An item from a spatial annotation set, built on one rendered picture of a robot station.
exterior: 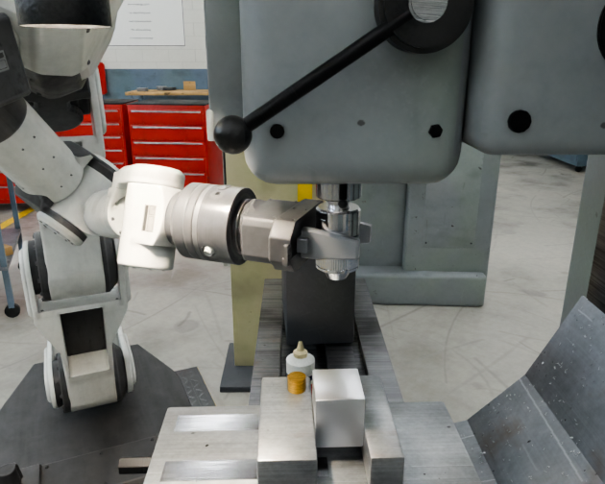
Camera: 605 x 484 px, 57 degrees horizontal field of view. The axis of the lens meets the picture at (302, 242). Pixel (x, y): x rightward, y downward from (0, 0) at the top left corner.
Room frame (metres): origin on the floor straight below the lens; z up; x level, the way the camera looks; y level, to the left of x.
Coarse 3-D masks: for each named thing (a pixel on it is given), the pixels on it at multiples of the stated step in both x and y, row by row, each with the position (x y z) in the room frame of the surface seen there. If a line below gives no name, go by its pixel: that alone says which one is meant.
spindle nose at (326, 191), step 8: (320, 184) 0.55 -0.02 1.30; (328, 184) 0.54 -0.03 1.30; (336, 184) 0.54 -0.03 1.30; (352, 184) 0.54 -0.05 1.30; (360, 184) 0.55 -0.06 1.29; (320, 192) 0.55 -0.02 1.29; (328, 192) 0.54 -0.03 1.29; (336, 192) 0.54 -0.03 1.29; (352, 192) 0.54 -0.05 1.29; (360, 192) 0.55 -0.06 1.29; (328, 200) 0.54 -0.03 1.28; (336, 200) 0.54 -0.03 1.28; (352, 200) 0.54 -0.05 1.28
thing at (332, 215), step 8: (320, 208) 0.55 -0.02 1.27; (328, 208) 0.55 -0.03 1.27; (352, 208) 0.55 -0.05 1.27; (360, 208) 0.56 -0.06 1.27; (320, 216) 0.55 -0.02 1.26; (328, 216) 0.54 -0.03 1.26; (336, 216) 0.54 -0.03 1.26; (344, 216) 0.54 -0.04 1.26; (352, 216) 0.54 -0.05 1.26; (360, 216) 0.55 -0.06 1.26
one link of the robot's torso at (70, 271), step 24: (96, 72) 1.10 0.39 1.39; (96, 96) 1.07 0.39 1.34; (96, 120) 1.05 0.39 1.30; (96, 144) 1.04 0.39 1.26; (48, 240) 0.99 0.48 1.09; (96, 240) 1.03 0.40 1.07; (48, 264) 0.99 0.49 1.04; (72, 264) 1.00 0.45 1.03; (96, 264) 1.02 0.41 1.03; (48, 288) 0.98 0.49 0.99; (72, 288) 1.00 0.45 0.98; (96, 288) 1.03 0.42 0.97
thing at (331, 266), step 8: (320, 224) 0.55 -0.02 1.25; (328, 224) 0.54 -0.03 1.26; (336, 224) 0.54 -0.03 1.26; (344, 224) 0.54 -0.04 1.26; (352, 224) 0.54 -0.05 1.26; (336, 232) 0.54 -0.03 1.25; (344, 232) 0.54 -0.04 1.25; (352, 232) 0.54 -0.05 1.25; (320, 264) 0.55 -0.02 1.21; (328, 264) 0.54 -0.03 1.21; (336, 264) 0.54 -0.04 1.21; (344, 264) 0.54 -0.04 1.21; (352, 264) 0.54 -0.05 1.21; (328, 272) 0.54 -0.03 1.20; (336, 272) 0.54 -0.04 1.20; (344, 272) 0.54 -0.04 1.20
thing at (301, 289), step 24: (312, 264) 0.87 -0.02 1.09; (288, 288) 0.86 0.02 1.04; (312, 288) 0.87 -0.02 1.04; (336, 288) 0.87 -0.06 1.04; (288, 312) 0.86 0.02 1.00; (312, 312) 0.87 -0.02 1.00; (336, 312) 0.87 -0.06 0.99; (288, 336) 0.86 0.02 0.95; (312, 336) 0.87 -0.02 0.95; (336, 336) 0.87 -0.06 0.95
